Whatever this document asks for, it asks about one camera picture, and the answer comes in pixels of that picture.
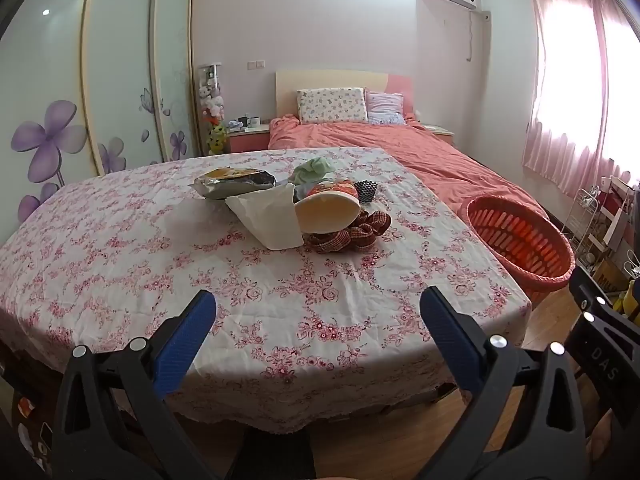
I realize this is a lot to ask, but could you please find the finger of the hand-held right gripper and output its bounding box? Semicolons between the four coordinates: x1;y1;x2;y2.
569;265;640;351

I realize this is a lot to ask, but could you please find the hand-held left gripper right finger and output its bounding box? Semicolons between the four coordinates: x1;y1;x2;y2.
419;286;586;480

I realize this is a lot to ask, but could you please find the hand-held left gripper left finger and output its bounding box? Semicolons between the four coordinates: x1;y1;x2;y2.
52;289;218;480

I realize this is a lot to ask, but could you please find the orange plastic laundry basket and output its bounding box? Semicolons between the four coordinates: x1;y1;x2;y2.
459;194;577;306

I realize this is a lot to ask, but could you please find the silver yellow snack bag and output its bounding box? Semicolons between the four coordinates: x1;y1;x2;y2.
189;166;277;201

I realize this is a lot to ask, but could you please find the yellow plastic bag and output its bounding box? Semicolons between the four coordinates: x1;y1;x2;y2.
612;285;640;322

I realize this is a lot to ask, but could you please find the pink floral tablecloth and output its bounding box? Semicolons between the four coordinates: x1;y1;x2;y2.
0;147;533;436

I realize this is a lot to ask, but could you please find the red plaid scrunchie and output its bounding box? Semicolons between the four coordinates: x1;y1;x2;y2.
305;211;393;255

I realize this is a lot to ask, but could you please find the orange instant noodle cup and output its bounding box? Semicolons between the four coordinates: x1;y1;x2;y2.
295;180;362;235

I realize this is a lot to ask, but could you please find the yellow plush toy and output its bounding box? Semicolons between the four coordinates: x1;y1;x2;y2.
207;125;229;155

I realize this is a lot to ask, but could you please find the pink nightstand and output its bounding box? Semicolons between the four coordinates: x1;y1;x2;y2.
225;125;272;155

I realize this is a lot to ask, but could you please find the coral bed quilt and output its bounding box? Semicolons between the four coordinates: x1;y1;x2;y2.
268;115;551;221

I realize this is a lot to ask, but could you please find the cream nightstand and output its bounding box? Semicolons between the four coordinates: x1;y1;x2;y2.
420;122;456;147

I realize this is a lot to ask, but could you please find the light green cloth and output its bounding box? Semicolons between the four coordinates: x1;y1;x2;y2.
291;157;335;186

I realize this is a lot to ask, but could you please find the pink curtain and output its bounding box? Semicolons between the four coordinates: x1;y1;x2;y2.
522;0;640;198

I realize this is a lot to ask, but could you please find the pink striped pillow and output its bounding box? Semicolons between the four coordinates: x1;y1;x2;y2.
365;91;407;126

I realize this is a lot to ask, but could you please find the glass column with plush toys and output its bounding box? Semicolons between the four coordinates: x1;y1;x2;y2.
197;63;227;156

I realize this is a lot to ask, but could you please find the floral print pillow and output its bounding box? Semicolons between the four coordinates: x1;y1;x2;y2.
296;87;368;125

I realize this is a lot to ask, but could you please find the glass wardrobe with purple flowers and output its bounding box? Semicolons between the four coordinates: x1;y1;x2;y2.
0;0;203;241

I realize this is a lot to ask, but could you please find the cream and pink headboard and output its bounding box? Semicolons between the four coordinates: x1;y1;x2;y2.
275;70;416;121

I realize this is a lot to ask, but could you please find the white air conditioner pipe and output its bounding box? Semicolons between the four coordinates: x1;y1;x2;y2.
467;9;493;63

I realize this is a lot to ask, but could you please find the white wire rack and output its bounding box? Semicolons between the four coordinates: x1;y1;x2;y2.
562;175;640;286

